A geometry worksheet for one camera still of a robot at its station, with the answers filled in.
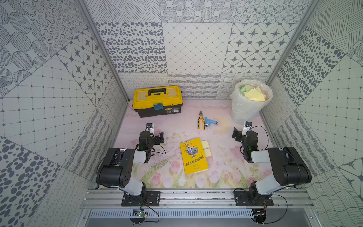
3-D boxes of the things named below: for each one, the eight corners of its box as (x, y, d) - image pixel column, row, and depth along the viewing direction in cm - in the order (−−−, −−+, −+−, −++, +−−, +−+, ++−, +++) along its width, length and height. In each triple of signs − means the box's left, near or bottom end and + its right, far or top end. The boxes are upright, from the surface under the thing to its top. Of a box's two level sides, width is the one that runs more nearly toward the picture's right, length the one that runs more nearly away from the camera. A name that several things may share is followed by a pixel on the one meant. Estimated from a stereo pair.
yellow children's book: (185, 175, 84) (185, 172, 81) (180, 144, 97) (180, 141, 94) (207, 170, 85) (208, 168, 82) (199, 141, 99) (199, 138, 95)
